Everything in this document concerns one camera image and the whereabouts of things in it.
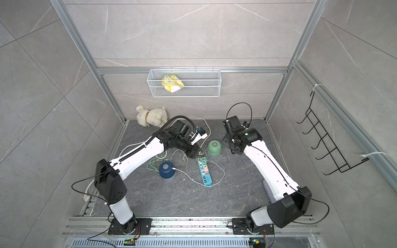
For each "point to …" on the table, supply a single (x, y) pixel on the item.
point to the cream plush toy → (157, 117)
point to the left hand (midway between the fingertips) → (203, 150)
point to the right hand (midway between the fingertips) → (230, 142)
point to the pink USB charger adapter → (206, 170)
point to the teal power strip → (206, 177)
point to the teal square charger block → (203, 160)
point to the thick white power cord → (86, 192)
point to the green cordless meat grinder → (214, 148)
